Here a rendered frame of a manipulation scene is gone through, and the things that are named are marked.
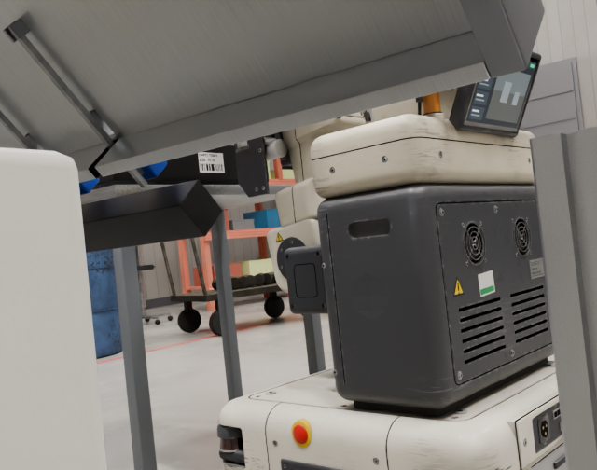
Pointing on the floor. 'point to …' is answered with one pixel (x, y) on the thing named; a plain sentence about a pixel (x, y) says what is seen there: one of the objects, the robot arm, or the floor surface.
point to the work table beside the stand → (131, 331)
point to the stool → (143, 296)
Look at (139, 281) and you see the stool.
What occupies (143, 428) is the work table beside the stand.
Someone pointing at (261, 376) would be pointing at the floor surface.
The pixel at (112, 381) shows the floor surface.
